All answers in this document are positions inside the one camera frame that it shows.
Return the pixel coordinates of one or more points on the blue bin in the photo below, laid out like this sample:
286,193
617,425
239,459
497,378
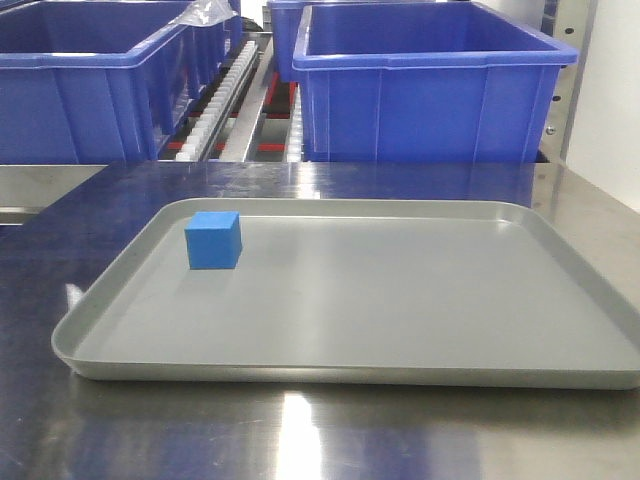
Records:
214,45
94,81
285,40
493,111

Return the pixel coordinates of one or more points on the grey plastic tray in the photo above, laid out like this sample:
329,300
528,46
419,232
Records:
460,293

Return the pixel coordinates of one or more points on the clear plastic bag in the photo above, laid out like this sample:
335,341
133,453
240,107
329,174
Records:
206,13

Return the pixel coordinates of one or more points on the blue bin front left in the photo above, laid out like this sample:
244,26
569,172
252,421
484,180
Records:
94,81

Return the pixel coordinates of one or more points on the white roller conveyor track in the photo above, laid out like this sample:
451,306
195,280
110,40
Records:
202,136

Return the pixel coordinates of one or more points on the blue cube block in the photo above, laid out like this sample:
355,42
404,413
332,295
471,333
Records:
213,240

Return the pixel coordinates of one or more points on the blue bin front right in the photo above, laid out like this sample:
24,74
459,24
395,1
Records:
493,111

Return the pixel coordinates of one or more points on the blue bin rear left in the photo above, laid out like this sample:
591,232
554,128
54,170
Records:
214,45

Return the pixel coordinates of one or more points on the blue bin rear right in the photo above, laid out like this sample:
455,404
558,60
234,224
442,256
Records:
285,40

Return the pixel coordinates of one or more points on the metal shelf divider rail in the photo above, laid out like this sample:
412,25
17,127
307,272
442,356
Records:
243,139

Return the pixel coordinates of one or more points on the perforated metal shelf upright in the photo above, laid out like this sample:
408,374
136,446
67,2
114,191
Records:
570,21

